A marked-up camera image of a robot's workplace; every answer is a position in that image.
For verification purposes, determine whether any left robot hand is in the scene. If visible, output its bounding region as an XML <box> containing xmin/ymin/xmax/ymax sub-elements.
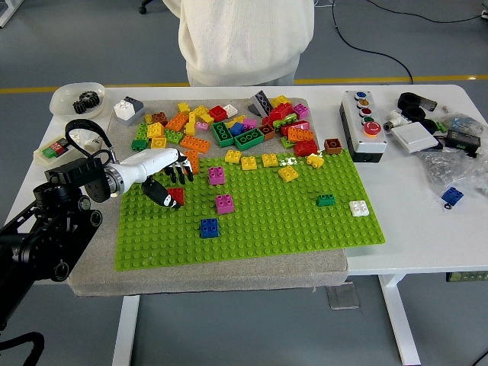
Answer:
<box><xmin>113</xmin><ymin>148</ymin><xmax>194</xmax><ymax>210</ymax></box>

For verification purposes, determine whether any red building brick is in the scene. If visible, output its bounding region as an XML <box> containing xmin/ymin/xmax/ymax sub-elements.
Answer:
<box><xmin>293</xmin><ymin>140</ymin><xmax>319</xmax><ymax>156</ymax></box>
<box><xmin>280</xmin><ymin>120</ymin><xmax>310</xmax><ymax>136</ymax></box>
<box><xmin>266</xmin><ymin>103</ymin><xmax>297</xmax><ymax>121</ymax></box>
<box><xmin>167</xmin><ymin>187</ymin><xmax>185</xmax><ymax>207</ymax></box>

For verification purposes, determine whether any green studded baseplate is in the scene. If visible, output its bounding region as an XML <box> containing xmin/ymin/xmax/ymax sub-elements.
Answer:
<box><xmin>114</xmin><ymin>148</ymin><xmax>387</xmax><ymax>271</ymax></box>

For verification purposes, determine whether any orange building brick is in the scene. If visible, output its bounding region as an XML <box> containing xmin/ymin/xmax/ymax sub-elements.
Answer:
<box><xmin>166</xmin><ymin>113</ymin><xmax>190</xmax><ymax>131</ymax></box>
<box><xmin>185</xmin><ymin>149</ymin><xmax>201</xmax><ymax>175</ymax></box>
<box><xmin>287</xmin><ymin>127</ymin><xmax>316</xmax><ymax>143</ymax></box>

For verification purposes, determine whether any long orange brick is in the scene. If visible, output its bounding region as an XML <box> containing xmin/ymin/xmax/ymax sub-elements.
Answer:
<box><xmin>179</xmin><ymin>135</ymin><xmax>211</xmax><ymax>153</ymax></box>

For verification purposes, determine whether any grey building brick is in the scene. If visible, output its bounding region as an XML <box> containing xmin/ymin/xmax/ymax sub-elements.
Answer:
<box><xmin>114</xmin><ymin>95</ymin><xmax>146</xmax><ymax>127</ymax></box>

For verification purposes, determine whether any tall white brick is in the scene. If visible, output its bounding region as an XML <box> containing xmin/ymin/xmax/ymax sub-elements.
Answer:
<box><xmin>114</xmin><ymin>99</ymin><xmax>134</xmax><ymax>119</ymax></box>

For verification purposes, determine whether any upturned dark green brick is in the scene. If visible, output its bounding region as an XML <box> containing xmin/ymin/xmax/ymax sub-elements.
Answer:
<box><xmin>233</xmin><ymin>127</ymin><xmax>266</xmax><ymax>149</ymax></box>
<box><xmin>211</xmin><ymin>120</ymin><xmax>234</xmax><ymax>148</ymax></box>

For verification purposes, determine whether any grey long brick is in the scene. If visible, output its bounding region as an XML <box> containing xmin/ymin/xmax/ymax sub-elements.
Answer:
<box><xmin>247</xmin><ymin>90</ymin><xmax>275</xmax><ymax>117</ymax></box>

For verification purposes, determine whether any white pipe fitting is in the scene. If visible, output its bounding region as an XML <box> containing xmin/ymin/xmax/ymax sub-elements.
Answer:
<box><xmin>72</xmin><ymin>129</ymin><xmax>104</xmax><ymax>152</ymax></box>
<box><xmin>383</xmin><ymin>109</ymin><xmax>411</xmax><ymax>133</ymax></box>

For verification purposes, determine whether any white plastic bowl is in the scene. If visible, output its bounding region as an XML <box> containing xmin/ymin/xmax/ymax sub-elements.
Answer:
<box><xmin>49</xmin><ymin>82</ymin><xmax>107</xmax><ymax>120</ymax></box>

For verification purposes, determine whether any grey-brown mat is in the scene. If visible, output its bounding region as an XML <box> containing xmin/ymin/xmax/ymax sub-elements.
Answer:
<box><xmin>67</xmin><ymin>98</ymin><xmax>350</xmax><ymax>297</ymax></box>

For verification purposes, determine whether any person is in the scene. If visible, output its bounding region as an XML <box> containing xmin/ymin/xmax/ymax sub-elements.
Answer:
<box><xmin>162</xmin><ymin>0</ymin><xmax>316</xmax><ymax>88</ymax></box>

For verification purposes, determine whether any white table leg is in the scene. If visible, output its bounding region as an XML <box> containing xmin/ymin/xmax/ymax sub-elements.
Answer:
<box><xmin>378</xmin><ymin>273</ymin><xmax>422</xmax><ymax>366</ymax></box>
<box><xmin>111</xmin><ymin>294</ymin><xmax>141</xmax><ymax>366</ymax></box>

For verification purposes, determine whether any white push-button control box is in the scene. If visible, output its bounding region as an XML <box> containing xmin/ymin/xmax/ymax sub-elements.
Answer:
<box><xmin>339</xmin><ymin>90</ymin><xmax>389</xmax><ymax>164</ymax></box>

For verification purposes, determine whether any clear bag of screws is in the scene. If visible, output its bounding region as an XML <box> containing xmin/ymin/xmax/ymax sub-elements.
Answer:
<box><xmin>417</xmin><ymin>146</ymin><xmax>488</xmax><ymax>197</ymax></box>

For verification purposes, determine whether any black power adapter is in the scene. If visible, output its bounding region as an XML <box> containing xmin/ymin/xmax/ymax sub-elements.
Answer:
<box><xmin>444</xmin><ymin>129</ymin><xmax>482</xmax><ymax>153</ymax></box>

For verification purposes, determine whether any clear bag with blue parts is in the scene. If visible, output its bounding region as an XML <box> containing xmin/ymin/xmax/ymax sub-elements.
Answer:
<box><xmin>438</xmin><ymin>112</ymin><xmax>488</xmax><ymax>138</ymax></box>

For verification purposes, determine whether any table height controller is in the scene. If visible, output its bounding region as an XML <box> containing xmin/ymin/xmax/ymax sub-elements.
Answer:
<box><xmin>445</xmin><ymin>270</ymin><xmax>488</xmax><ymax>283</ymax></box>

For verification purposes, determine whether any white red-green switch box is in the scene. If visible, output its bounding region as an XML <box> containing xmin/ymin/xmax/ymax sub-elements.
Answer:
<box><xmin>33</xmin><ymin>133</ymin><xmax>83</xmax><ymax>165</ymax></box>

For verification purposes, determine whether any white furniture frame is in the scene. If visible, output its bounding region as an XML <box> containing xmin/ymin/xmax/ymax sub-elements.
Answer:
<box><xmin>0</xmin><ymin>0</ymin><xmax>18</xmax><ymax>28</ymax></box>

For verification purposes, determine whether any black floor cable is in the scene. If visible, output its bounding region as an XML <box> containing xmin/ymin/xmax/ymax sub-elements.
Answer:
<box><xmin>330</xmin><ymin>0</ymin><xmax>415</xmax><ymax>85</ymax></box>
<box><xmin>369</xmin><ymin>0</ymin><xmax>488</xmax><ymax>24</ymax></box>

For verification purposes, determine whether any white wall switch plate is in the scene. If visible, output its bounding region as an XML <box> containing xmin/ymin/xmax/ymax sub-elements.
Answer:
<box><xmin>390</xmin><ymin>120</ymin><xmax>440</xmax><ymax>155</ymax></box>

